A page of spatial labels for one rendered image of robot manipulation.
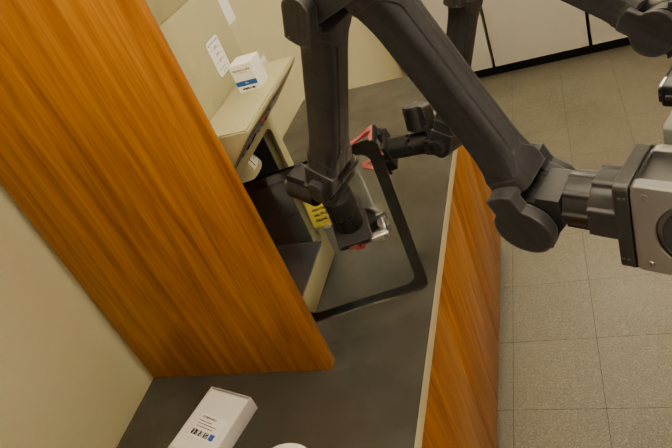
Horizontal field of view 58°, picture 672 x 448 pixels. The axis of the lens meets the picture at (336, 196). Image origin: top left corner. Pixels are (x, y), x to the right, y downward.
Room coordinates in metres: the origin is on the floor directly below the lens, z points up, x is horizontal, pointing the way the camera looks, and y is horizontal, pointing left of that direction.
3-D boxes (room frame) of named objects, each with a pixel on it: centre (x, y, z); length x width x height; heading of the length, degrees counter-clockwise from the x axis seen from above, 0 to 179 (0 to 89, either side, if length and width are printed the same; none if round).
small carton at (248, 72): (1.24, 0.06, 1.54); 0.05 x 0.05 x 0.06; 64
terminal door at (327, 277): (1.06, 0.04, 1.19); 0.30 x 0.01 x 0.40; 81
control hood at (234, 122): (1.20, 0.08, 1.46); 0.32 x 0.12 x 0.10; 154
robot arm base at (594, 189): (0.54, -0.29, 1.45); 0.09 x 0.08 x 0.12; 128
